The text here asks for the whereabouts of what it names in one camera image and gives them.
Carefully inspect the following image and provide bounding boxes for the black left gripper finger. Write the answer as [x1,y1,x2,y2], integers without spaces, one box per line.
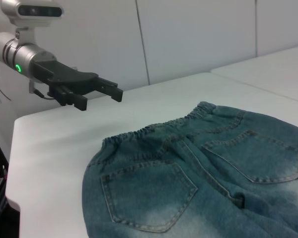
[96,77,124,103]
[47,85,88,112]

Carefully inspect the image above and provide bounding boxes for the blue denim shorts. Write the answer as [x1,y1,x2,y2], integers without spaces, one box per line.
[81,101,298,238]

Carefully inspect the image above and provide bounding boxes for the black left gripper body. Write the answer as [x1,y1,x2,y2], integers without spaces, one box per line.
[31,60,100,97]

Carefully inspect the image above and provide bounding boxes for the silver metal bracket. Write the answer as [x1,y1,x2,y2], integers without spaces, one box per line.
[28,78,38,95]

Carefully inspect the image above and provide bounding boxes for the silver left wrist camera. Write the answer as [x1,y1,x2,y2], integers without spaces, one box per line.
[0,0,65,47]

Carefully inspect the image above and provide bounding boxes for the black equipment rack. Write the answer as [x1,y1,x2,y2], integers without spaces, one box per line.
[0,127,10,179]

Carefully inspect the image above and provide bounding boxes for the dark left gripper cable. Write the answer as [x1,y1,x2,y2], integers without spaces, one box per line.
[33,88,54,101]

